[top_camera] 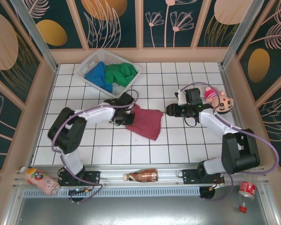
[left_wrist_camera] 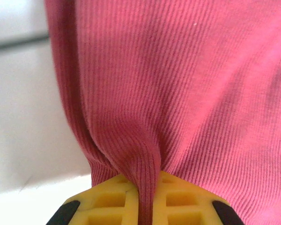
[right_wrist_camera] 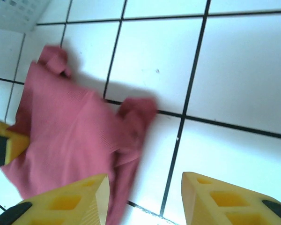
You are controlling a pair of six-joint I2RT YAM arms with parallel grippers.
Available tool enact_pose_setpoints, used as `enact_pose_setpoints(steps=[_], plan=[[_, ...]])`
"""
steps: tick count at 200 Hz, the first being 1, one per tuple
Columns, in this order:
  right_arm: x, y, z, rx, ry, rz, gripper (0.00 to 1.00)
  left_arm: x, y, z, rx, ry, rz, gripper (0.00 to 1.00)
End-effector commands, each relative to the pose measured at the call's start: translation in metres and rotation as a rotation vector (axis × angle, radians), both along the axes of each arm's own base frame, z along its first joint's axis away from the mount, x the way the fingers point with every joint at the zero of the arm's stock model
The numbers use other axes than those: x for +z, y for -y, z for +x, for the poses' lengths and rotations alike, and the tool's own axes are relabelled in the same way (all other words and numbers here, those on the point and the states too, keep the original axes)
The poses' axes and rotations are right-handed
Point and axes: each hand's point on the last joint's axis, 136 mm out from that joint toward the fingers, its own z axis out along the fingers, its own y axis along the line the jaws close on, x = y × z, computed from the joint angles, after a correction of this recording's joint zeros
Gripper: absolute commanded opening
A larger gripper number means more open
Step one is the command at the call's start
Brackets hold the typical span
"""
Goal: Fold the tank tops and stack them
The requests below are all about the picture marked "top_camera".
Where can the plush doll with pink hat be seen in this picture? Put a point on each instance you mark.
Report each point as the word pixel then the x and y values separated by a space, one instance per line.
pixel 224 103

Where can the clear bottle with red label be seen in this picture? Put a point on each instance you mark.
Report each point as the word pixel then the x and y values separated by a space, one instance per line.
pixel 247 188

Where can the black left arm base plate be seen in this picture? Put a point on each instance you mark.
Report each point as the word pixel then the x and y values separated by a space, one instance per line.
pixel 93 177

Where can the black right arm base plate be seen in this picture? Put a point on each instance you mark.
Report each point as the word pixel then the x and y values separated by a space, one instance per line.
pixel 189 178

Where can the brown drink bottle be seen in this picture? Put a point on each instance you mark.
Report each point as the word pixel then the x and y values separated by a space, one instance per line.
pixel 142 175

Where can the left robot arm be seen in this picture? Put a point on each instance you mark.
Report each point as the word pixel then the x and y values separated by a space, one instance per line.
pixel 96 114

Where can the white plastic basket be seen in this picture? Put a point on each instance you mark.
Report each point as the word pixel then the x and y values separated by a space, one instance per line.
pixel 91 61

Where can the red tank top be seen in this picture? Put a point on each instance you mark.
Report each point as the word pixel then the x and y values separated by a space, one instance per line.
pixel 147 122

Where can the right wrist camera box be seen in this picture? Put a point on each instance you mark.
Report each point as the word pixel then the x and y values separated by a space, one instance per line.
pixel 180 98

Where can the aluminium mounting rail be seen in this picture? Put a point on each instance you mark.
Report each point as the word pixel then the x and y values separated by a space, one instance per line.
pixel 112 174

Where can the aluminium frame post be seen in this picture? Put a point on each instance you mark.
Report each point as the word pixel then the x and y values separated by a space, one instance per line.
pixel 39 39
pixel 243 35

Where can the green tank top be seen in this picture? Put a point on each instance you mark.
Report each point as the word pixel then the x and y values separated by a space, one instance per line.
pixel 119 72

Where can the grey metal base sheet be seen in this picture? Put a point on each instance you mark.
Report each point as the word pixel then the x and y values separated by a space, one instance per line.
pixel 140 211

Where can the pink drink bottle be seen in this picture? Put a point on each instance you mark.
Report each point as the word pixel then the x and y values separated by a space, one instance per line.
pixel 41 180

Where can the blue tank top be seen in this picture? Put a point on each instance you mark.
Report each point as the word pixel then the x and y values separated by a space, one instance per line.
pixel 96 75

